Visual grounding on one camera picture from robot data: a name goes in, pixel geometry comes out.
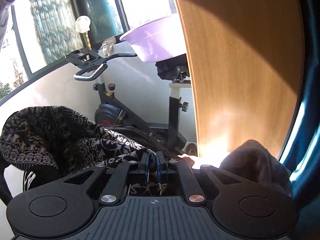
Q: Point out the grey cloth garment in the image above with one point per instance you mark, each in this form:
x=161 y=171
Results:
x=254 y=162

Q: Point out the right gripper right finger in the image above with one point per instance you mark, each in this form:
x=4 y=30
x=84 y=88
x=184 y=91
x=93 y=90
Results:
x=161 y=167

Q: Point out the white round lamp ornament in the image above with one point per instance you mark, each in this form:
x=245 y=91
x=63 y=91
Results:
x=82 y=26

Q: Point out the wooden board panel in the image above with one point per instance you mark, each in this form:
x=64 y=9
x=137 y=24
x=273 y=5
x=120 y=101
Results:
x=246 y=62

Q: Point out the black exercise bike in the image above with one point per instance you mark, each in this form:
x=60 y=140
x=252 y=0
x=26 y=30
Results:
x=132 y=94

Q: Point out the black patterned knit sweater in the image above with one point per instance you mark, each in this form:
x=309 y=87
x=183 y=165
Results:
x=54 y=141

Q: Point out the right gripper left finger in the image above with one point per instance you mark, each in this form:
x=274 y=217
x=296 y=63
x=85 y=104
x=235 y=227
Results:
x=144 y=168

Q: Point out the purple plastic basin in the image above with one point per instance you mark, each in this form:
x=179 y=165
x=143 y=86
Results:
x=157 y=40

